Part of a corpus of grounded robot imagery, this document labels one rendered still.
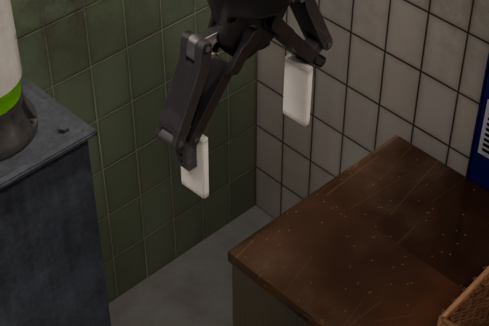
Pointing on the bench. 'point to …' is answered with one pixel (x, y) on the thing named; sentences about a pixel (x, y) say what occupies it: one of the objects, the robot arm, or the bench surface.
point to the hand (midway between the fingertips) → (247, 143)
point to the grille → (484, 134)
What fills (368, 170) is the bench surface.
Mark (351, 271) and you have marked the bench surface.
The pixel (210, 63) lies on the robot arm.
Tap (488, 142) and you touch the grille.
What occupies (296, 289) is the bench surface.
